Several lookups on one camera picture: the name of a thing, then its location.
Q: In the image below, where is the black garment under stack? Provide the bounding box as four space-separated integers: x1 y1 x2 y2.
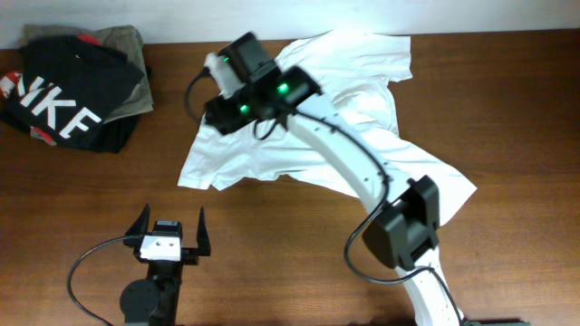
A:
0 67 153 155

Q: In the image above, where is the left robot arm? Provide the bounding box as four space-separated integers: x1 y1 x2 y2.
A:
120 206 211 326

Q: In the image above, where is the white t-shirt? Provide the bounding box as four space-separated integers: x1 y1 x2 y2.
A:
178 32 477 224

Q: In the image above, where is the olive folded garment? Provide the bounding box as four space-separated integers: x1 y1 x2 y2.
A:
22 24 155 124

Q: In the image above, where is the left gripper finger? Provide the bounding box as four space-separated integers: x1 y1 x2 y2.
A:
196 207 211 256
123 204 150 247

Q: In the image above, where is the black Nike t-shirt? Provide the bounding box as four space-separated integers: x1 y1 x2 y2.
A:
4 35 145 149

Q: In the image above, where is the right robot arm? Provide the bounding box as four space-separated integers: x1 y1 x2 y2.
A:
204 32 473 325

